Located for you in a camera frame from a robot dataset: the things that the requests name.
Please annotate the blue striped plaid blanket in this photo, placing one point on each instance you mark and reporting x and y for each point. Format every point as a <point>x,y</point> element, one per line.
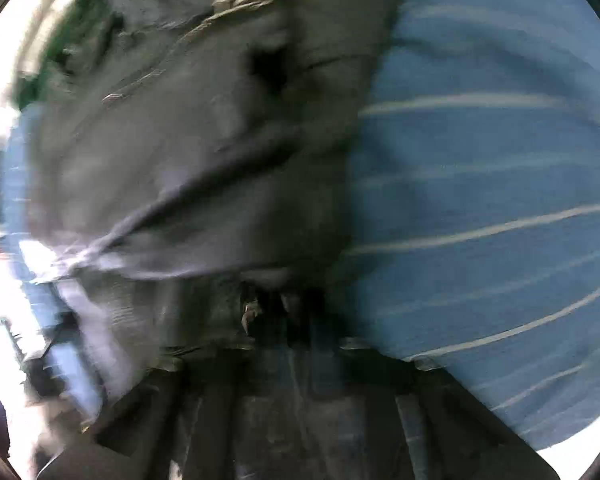
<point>480,210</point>

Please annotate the black leather jacket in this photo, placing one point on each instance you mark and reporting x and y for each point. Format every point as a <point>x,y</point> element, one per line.
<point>180,160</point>

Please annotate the dark green garment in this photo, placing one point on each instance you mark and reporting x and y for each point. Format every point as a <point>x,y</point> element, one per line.
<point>55,60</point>

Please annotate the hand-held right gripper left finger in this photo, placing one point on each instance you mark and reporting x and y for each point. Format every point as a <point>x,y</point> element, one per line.
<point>272,331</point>

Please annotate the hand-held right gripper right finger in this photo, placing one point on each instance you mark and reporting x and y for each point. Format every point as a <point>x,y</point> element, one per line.
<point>305,322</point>

